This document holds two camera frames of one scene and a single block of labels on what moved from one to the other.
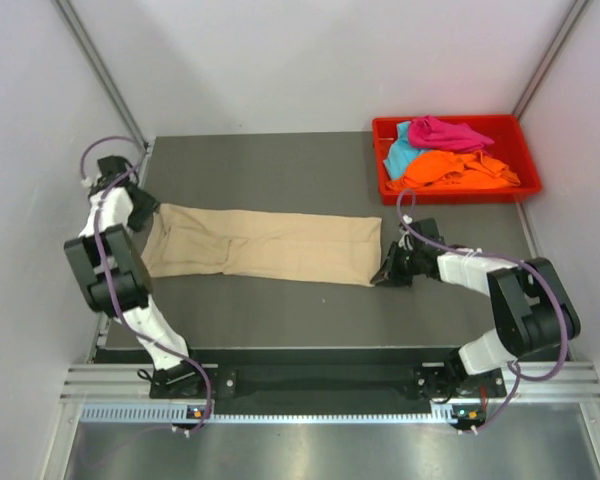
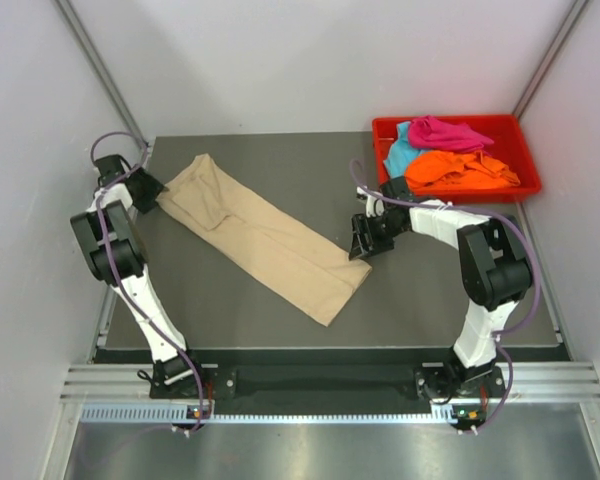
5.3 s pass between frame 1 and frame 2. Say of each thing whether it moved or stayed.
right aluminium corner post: stayed
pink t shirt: stayed
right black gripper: moved
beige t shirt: moved
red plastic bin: stayed
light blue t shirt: stayed
